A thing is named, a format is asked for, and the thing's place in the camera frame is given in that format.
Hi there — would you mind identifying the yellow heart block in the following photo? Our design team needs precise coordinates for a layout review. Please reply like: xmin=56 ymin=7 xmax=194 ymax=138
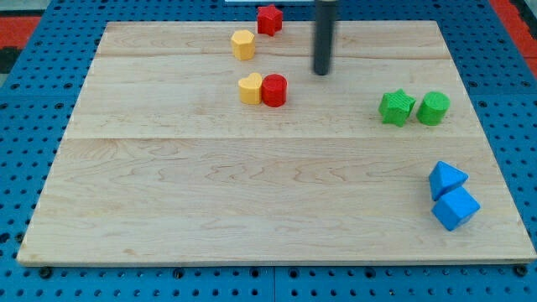
xmin=237 ymin=72 xmax=263 ymax=105

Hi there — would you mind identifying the red cylinder block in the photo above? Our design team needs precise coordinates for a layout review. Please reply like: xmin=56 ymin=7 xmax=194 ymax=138
xmin=261 ymin=74 xmax=288 ymax=107

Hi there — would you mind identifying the red star block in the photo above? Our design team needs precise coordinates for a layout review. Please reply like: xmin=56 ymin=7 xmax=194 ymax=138
xmin=257 ymin=4 xmax=283 ymax=36

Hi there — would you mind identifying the blue triangle block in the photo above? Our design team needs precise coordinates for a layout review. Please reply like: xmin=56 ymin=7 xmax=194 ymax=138
xmin=429 ymin=161 xmax=469 ymax=201

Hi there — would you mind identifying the green cylinder block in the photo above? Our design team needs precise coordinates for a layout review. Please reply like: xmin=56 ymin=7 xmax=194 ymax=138
xmin=416 ymin=91 xmax=451 ymax=126

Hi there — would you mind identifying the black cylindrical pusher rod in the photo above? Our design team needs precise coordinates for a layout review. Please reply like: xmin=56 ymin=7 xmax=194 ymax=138
xmin=313 ymin=0 xmax=338 ymax=76

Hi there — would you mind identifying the blue cube block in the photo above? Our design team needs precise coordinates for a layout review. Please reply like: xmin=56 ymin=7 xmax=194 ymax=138
xmin=431 ymin=187 xmax=481 ymax=232

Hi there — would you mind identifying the yellow hexagon block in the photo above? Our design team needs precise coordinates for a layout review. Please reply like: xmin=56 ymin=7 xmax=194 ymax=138
xmin=231 ymin=29 xmax=255 ymax=60

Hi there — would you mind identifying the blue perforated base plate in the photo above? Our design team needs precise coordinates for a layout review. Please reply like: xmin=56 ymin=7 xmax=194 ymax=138
xmin=1 ymin=0 xmax=536 ymax=301

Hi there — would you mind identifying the light wooden board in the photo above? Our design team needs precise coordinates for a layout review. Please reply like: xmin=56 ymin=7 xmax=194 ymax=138
xmin=17 ymin=21 xmax=536 ymax=267

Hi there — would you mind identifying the green star block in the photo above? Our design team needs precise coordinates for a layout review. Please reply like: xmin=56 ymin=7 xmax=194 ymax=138
xmin=378 ymin=89 xmax=416 ymax=128

